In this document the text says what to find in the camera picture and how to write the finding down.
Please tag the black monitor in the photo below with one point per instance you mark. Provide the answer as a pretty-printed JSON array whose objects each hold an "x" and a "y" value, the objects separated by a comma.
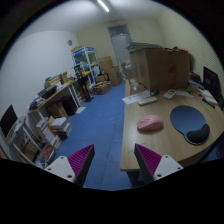
[
  {"x": 7, "y": 121},
  {"x": 211, "y": 83}
]

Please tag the pink computer mouse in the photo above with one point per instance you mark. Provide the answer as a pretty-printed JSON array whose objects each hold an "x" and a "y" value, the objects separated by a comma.
[{"x": 150, "y": 123}]

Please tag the glass display cabinet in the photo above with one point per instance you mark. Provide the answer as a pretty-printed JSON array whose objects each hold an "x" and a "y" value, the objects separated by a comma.
[{"x": 86, "y": 58}]

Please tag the black monitor on left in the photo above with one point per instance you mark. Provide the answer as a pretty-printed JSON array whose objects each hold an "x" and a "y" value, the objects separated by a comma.
[{"x": 7, "y": 121}]

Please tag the black monitor on right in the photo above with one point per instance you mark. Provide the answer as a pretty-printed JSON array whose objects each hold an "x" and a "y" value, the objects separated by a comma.
[{"x": 211, "y": 83}]

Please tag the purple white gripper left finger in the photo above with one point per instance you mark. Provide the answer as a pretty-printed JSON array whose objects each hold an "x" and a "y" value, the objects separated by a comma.
[{"x": 75, "y": 167}]

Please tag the white remote control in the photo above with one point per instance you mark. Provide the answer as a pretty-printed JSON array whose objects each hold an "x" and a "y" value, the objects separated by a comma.
[{"x": 147, "y": 100}]

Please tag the round wall clock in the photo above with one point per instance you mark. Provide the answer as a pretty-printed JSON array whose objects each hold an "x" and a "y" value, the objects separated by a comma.
[{"x": 70, "y": 42}]

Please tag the stacked cardboard boxes by door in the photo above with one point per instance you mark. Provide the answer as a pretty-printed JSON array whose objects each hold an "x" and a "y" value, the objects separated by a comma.
[{"x": 110, "y": 72}]

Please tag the large cardboard box on table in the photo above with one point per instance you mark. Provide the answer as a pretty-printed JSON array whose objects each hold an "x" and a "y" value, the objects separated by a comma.
[{"x": 161, "y": 69}]

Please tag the stack of books on floor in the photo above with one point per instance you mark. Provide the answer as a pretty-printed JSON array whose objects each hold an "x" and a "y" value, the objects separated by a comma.
[{"x": 61, "y": 127}]

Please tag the white paper sheet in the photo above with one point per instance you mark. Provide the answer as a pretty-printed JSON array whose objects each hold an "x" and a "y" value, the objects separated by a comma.
[{"x": 136, "y": 97}]

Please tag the open cardboard box on floor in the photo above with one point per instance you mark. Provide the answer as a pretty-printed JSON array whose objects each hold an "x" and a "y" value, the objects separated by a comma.
[{"x": 101, "y": 88}]

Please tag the grey door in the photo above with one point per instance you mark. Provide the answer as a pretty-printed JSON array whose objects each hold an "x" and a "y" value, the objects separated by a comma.
[{"x": 120, "y": 37}]

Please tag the blue mouse pad wrist rest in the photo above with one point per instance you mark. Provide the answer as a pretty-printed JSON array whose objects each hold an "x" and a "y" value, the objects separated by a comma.
[{"x": 191, "y": 123}]

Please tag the white shelf with books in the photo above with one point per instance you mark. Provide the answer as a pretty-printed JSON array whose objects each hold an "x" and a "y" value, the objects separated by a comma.
[{"x": 29, "y": 148}]

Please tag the clear plastic water bottle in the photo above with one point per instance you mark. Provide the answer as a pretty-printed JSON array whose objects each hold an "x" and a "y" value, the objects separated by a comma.
[{"x": 131, "y": 73}]

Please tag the cluttered white wooden desk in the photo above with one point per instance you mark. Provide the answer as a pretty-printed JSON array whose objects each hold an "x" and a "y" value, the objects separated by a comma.
[{"x": 70, "y": 87}]

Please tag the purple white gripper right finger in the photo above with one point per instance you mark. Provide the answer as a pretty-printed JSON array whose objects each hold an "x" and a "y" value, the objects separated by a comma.
[{"x": 154, "y": 166}]

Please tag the white air conditioner remote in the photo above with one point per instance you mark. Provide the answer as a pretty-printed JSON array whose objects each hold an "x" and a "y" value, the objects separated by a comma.
[{"x": 169, "y": 94}]

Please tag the ceiling tube light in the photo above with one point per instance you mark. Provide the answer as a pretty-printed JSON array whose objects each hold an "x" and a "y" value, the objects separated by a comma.
[{"x": 103, "y": 5}]

